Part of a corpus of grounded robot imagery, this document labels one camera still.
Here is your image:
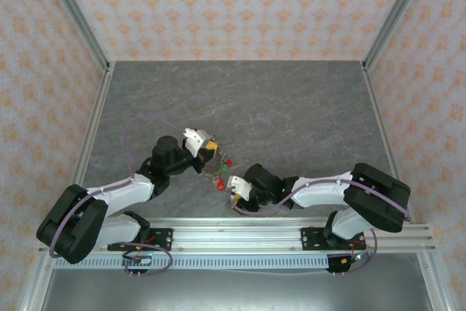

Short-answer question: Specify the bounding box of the metal disc with keyrings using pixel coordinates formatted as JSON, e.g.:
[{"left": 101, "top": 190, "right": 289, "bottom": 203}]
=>
[{"left": 202, "top": 134, "right": 232, "bottom": 183}]

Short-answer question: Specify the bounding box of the grey metal sheet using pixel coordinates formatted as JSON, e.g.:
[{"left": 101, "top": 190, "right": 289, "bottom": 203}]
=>
[{"left": 39, "top": 269, "right": 436, "bottom": 311}]

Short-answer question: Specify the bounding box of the left controller board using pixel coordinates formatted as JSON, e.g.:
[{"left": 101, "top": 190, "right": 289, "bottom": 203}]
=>
[{"left": 122, "top": 251, "right": 153, "bottom": 267}]

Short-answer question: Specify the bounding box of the controller board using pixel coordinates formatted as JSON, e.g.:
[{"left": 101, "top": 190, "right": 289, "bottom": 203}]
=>
[
  {"left": 327, "top": 252, "right": 368, "bottom": 275},
  {"left": 122, "top": 251, "right": 153, "bottom": 267}
]

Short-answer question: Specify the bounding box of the right controller board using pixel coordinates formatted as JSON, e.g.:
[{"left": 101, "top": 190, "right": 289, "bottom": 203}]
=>
[{"left": 327, "top": 252, "right": 368, "bottom": 275}]

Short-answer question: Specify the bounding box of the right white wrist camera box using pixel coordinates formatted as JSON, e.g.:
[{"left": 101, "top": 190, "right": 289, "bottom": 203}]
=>
[{"left": 227, "top": 175, "right": 253, "bottom": 202}]

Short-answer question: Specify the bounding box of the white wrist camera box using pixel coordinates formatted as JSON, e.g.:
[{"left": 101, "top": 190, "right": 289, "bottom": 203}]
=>
[
  {"left": 183, "top": 127, "right": 209, "bottom": 158},
  {"left": 227, "top": 175, "right": 253, "bottom": 202}
]

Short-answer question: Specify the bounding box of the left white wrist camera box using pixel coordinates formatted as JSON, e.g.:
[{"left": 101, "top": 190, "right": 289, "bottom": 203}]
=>
[{"left": 183, "top": 127, "right": 209, "bottom": 158}]

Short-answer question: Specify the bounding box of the aluminium mounting rail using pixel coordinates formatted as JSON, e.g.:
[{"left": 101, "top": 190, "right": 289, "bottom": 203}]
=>
[{"left": 38, "top": 217, "right": 437, "bottom": 254}]

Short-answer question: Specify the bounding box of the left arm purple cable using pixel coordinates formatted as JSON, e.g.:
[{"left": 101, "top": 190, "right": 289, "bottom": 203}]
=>
[{"left": 49, "top": 114, "right": 189, "bottom": 277}]

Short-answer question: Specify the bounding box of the slotted grey cable duct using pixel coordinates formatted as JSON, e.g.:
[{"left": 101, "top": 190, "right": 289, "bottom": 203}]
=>
[{"left": 54, "top": 255, "right": 331, "bottom": 270}]

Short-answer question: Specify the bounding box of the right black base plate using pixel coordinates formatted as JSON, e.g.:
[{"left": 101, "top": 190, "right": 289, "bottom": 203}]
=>
[{"left": 301, "top": 226, "right": 367, "bottom": 253}]

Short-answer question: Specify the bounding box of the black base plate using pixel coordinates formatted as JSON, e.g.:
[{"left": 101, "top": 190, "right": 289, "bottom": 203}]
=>
[
  {"left": 301, "top": 226, "right": 367, "bottom": 253},
  {"left": 107, "top": 228, "right": 174, "bottom": 253}
]

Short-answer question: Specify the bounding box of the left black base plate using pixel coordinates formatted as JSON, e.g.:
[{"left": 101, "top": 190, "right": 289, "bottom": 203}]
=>
[{"left": 107, "top": 228, "right": 174, "bottom": 253}]

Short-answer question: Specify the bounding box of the aluminium side rail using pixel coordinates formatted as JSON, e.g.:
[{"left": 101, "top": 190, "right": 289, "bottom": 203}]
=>
[
  {"left": 361, "top": 63, "right": 398, "bottom": 172},
  {"left": 71, "top": 65, "right": 117, "bottom": 195}
]

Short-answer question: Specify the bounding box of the aluminium corner post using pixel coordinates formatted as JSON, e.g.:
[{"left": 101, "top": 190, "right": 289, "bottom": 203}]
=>
[
  {"left": 362, "top": 0, "right": 434, "bottom": 72},
  {"left": 39, "top": 0, "right": 112, "bottom": 72}
]

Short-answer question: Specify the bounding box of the aluminium frame bar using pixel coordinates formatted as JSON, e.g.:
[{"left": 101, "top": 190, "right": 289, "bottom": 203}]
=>
[
  {"left": 20, "top": 256, "right": 55, "bottom": 311},
  {"left": 416, "top": 252, "right": 451, "bottom": 311}
]

